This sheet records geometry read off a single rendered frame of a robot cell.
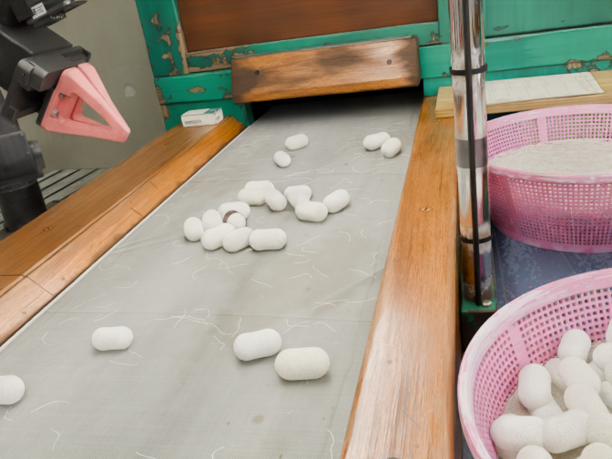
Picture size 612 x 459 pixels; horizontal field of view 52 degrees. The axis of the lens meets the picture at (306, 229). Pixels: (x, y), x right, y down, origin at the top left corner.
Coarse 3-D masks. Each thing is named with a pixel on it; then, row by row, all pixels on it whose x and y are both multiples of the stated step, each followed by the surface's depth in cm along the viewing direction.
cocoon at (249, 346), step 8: (240, 336) 43; (248, 336) 43; (256, 336) 43; (264, 336) 43; (272, 336) 43; (240, 344) 42; (248, 344) 42; (256, 344) 42; (264, 344) 43; (272, 344) 43; (280, 344) 43; (240, 352) 42; (248, 352) 42; (256, 352) 43; (264, 352) 43; (272, 352) 43; (248, 360) 43
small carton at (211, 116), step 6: (210, 108) 105; (216, 108) 104; (186, 114) 104; (192, 114) 103; (198, 114) 103; (204, 114) 102; (210, 114) 102; (216, 114) 103; (186, 120) 104; (192, 120) 103; (198, 120) 103; (204, 120) 103; (210, 120) 103; (216, 120) 103; (186, 126) 104; (192, 126) 104
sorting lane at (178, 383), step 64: (256, 128) 107; (320, 128) 100; (384, 128) 94; (192, 192) 80; (320, 192) 73; (384, 192) 70; (128, 256) 64; (192, 256) 61; (256, 256) 59; (320, 256) 57; (384, 256) 55; (64, 320) 53; (128, 320) 51; (192, 320) 50; (256, 320) 48; (320, 320) 47; (64, 384) 44; (128, 384) 43; (192, 384) 42; (256, 384) 41; (320, 384) 40; (0, 448) 39; (64, 448) 38; (128, 448) 37; (192, 448) 36; (256, 448) 35; (320, 448) 35
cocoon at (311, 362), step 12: (300, 348) 40; (312, 348) 40; (276, 360) 40; (288, 360) 40; (300, 360) 40; (312, 360) 39; (324, 360) 40; (288, 372) 40; (300, 372) 40; (312, 372) 40; (324, 372) 40
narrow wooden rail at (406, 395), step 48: (432, 96) 99; (432, 144) 75; (432, 192) 61; (432, 240) 51; (384, 288) 45; (432, 288) 44; (384, 336) 39; (432, 336) 39; (384, 384) 35; (432, 384) 34; (384, 432) 32; (432, 432) 31
